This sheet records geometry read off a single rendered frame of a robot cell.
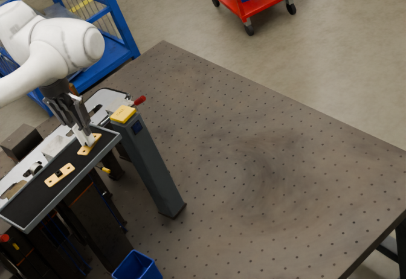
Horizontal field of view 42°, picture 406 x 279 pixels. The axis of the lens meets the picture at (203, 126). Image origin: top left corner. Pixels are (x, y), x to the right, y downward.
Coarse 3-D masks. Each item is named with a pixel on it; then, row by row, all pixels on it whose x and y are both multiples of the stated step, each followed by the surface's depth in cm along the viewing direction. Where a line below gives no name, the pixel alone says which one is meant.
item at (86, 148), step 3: (93, 135) 153; (96, 135) 152; (99, 135) 152; (96, 138) 151; (99, 138) 151; (96, 141) 150; (87, 144) 149; (93, 144) 149; (81, 147) 150; (84, 147) 150; (87, 147) 149; (90, 147) 149; (81, 150) 149; (84, 150) 149; (87, 150) 148; (90, 150) 148; (78, 153) 148; (81, 153) 148; (84, 153) 148; (87, 153) 147
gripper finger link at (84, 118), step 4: (80, 96) 137; (76, 100) 136; (76, 104) 137; (80, 104) 138; (84, 104) 140; (76, 108) 138; (80, 108) 138; (84, 108) 140; (80, 112) 139; (84, 112) 140; (80, 116) 140; (84, 116) 140; (88, 116) 142; (80, 120) 141; (84, 120) 141; (88, 120) 143; (84, 124) 142; (88, 124) 143
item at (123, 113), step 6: (120, 108) 159; (126, 108) 158; (132, 108) 157; (114, 114) 158; (120, 114) 157; (126, 114) 156; (132, 114) 157; (114, 120) 157; (120, 120) 155; (126, 120) 155
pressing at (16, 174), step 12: (96, 96) 199; (108, 96) 197; (120, 96) 194; (96, 120) 187; (108, 120) 186; (60, 132) 188; (36, 156) 182; (12, 168) 181; (24, 168) 179; (0, 180) 179; (12, 180) 176; (0, 192) 173; (0, 204) 168
